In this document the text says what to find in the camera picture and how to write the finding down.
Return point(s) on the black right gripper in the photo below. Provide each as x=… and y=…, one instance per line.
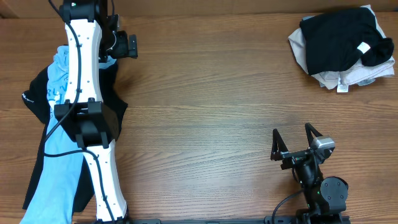
x=294, y=157

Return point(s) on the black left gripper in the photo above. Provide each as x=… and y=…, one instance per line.
x=132, y=46

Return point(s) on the black t-shirt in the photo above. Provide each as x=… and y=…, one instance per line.
x=35, y=98
x=336, y=41

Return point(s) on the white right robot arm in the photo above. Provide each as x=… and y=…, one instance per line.
x=325, y=196

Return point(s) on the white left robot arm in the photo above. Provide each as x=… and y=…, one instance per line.
x=93, y=36

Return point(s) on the black t-shirt under blue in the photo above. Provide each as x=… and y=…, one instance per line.
x=35, y=98

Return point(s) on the blue garment under white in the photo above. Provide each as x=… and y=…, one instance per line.
x=307, y=17

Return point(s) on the light blue t-shirt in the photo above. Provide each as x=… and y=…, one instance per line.
x=53, y=199

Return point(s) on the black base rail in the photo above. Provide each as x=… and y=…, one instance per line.
x=211, y=221

